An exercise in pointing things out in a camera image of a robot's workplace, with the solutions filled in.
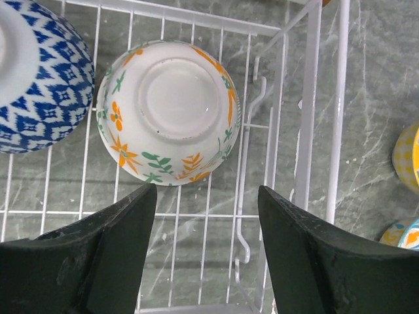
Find red patterned blue bowl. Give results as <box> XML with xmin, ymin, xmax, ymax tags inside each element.
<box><xmin>1</xmin><ymin>1</ymin><xmax>95</xmax><ymax>154</ymax></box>

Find star and leaves bowl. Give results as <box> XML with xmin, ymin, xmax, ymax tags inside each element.
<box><xmin>96</xmin><ymin>40</ymin><xmax>242</xmax><ymax>186</ymax></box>

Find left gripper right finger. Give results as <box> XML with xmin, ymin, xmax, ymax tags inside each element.
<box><xmin>258</xmin><ymin>186</ymin><xmax>418</xmax><ymax>313</ymax></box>

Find orange blue floral bowl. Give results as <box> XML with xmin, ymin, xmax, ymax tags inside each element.
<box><xmin>379</xmin><ymin>217</ymin><xmax>419</xmax><ymax>251</ymax></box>

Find blue yellow sun bowl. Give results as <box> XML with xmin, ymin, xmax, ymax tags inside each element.
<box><xmin>392</xmin><ymin>122</ymin><xmax>418</xmax><ymax>194</ymax></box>

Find white wire dish rack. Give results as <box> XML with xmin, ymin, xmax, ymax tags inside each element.
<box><xmin>0</xmin><ymin>0</ymin><xmax>351</xmax><ymax>314</ymax></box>

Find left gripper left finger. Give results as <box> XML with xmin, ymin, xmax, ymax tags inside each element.
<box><xmin>1</xmin><ymin>184</ymin><xmax>157</xmax><ymax>313</ymax></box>

